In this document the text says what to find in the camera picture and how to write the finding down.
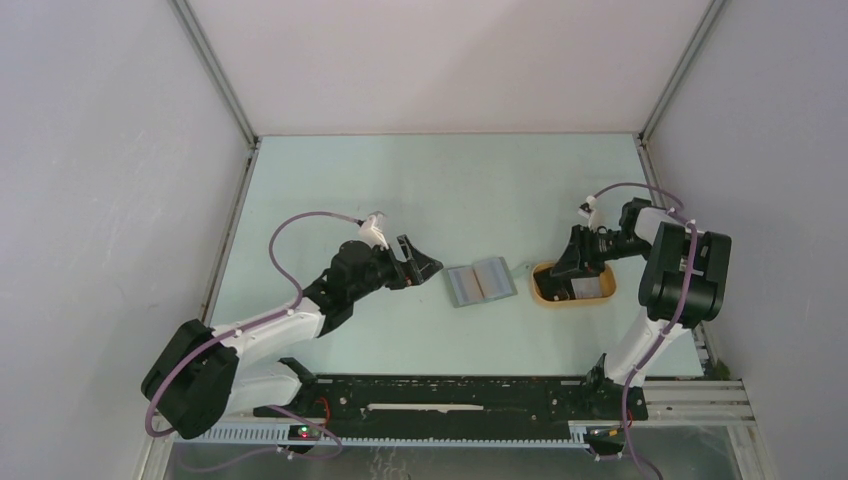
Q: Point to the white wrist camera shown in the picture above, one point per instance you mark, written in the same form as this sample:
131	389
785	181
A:
371	230
589	211

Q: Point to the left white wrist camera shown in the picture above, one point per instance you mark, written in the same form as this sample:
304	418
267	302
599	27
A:
371	230

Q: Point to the white VIP card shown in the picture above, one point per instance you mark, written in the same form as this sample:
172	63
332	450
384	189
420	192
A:
587	288

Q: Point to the black VIP card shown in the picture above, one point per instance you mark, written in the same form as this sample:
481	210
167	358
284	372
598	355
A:
553	289

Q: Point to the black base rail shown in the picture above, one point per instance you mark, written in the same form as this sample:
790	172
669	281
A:
470	408

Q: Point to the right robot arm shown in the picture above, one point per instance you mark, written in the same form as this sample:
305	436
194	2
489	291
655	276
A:
682	285

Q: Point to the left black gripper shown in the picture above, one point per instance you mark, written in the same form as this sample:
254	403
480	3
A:
414	271

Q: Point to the aluminium frame rail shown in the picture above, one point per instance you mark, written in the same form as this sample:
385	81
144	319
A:
669	403

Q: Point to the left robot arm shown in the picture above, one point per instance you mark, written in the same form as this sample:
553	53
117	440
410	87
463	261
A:
205	374

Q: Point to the orange plastic tray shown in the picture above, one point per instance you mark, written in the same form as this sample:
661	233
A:
608	283

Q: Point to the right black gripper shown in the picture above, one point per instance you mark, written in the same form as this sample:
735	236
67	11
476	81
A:
576	261

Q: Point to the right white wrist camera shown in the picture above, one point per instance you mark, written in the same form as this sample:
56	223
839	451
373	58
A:
589	211

